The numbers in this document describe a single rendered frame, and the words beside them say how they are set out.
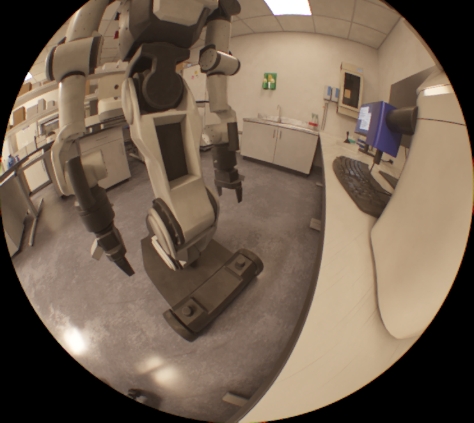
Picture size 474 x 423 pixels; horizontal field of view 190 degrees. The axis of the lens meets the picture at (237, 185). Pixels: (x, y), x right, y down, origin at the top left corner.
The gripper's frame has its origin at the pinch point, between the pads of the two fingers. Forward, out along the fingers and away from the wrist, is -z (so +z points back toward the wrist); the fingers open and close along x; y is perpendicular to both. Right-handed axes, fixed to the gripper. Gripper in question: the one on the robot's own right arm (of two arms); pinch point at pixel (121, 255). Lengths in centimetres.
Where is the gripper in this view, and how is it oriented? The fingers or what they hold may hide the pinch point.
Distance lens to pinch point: 44.2
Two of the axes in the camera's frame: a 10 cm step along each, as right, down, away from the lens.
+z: -0.9, -9.1, -3.9
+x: 7.8, 1.8, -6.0
